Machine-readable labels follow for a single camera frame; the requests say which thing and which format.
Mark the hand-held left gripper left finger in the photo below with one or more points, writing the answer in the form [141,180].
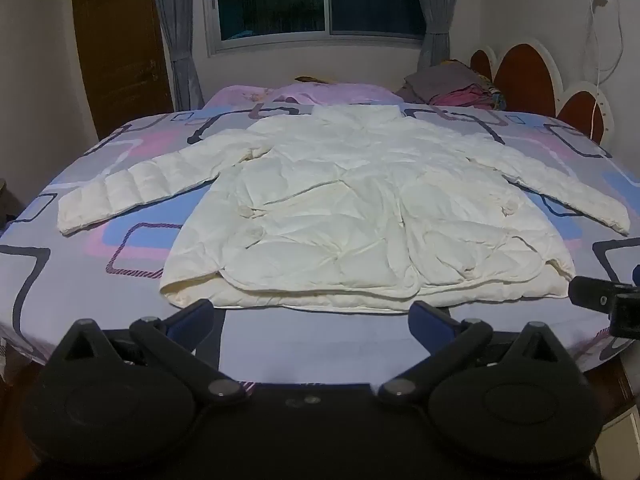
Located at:
[196,318]

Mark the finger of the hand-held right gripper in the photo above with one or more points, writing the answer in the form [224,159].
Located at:
[595,294]

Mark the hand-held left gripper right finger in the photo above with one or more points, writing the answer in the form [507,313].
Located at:
[425,318]

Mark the white puffer jacket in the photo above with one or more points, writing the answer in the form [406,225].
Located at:
[350,210]

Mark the stack of folded clothes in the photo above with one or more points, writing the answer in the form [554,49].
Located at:
[450,87]

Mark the bed with patterned sheet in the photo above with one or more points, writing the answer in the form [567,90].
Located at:
[75,280]

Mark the red and white headboard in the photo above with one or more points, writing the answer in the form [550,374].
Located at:
[540,80]

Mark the pink blanket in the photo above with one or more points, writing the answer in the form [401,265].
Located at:
[310,94]

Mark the yellow cloth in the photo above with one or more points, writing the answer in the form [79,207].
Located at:
[312,80]

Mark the brown wooden door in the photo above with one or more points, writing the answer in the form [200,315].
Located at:
[120,45]

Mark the grey curtain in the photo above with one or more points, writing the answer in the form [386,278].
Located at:
[177,35]
[432,10]

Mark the window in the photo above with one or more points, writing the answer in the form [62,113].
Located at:
[320,0]

